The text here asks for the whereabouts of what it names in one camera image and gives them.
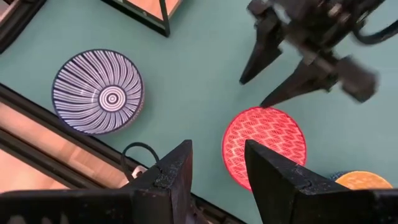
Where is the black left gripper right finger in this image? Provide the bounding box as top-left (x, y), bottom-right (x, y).
top-left (244, 139), bottom-right (398, 224)

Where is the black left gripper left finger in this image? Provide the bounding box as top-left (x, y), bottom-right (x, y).
top-left (0, 139), bottom-right (194, 224)

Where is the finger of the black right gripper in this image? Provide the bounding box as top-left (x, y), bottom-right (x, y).
top-left (259, 60), bottom-right (338, 109)
top-left (239, 18), bottom-right (285, 85)

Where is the red white patterned bowl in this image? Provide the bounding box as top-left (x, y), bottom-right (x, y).
top-left (221, 106), bottom-right (308, 191)

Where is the orange white patterned bowl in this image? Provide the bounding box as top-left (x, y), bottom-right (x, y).
top-left (335, 170), bottom-right (394, 190)

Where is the navy white patterned bowl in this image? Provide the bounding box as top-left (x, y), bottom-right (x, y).
top-left (51, 49), bottom-right (146, 136)

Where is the blue patterned bowl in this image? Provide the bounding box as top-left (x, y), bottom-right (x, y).
top-left (329, 170), bottom-right (349, 182)

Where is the green table mat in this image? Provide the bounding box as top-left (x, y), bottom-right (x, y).
top-left (0, 0), bottom-right (398, 224)

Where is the white cable connector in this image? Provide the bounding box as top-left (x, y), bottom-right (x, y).
top-left (132, 166), bottom-right (147, 180)

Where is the black looped cable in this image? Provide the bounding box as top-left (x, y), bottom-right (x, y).
top-left (120, 142), bottom-right (160, 182)

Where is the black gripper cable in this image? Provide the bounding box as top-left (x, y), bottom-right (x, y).
top-left (353, 18), bottom-right (398, 45)

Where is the wooden shelf with black frame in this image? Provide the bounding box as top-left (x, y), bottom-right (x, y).
top-left (101, 0), bottom-right (184, 37)

